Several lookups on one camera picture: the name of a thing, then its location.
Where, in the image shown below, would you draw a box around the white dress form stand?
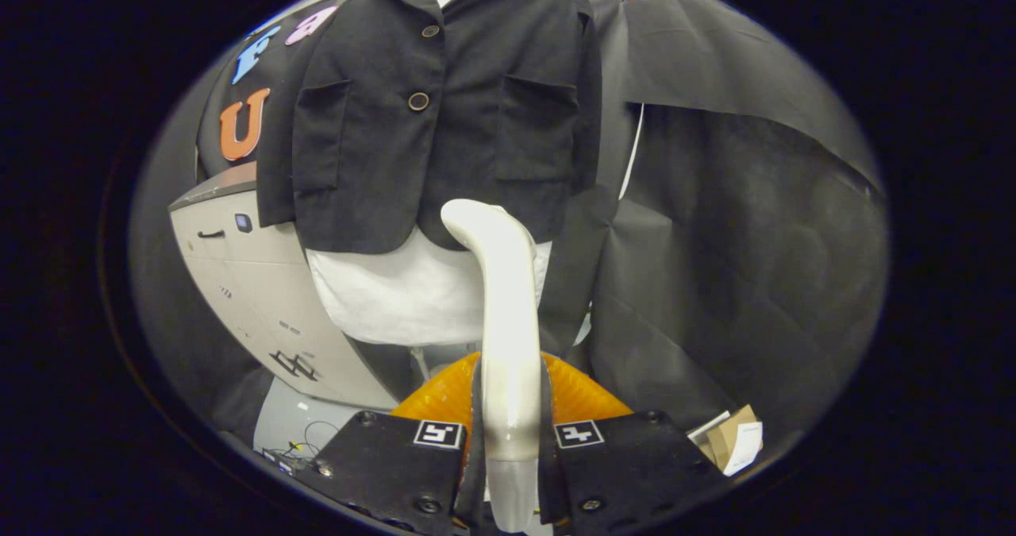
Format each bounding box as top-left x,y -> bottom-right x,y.
409,345 -> 445,386

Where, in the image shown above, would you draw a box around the small cardboard box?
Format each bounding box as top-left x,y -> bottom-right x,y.
687,405 -> 764,477

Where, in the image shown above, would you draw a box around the white garment steamer nozzle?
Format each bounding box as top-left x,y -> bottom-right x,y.
441,199 -> 544,464

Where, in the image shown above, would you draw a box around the white cabinet with grey top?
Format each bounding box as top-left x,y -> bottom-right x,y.
168,161 -> 398,411

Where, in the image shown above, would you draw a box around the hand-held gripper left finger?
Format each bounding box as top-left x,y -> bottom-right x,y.
295,353 -> 487,535

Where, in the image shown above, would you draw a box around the black floor cables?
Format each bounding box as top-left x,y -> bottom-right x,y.
266,419 -> 344,473

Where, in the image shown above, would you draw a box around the black blazer jacket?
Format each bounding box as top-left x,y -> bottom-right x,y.
256,0 -> 604,255

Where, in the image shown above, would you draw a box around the thin white cord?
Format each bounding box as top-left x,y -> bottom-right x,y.
618,103 -> 645,202

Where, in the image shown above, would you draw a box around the black backdrop cloth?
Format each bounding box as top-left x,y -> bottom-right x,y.
131,0 -> 888,442

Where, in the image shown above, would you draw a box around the white dress form torso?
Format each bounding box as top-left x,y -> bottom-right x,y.
306,0 -> 592,348

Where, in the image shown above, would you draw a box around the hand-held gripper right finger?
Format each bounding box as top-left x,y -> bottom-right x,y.
538,353 -> 727,535

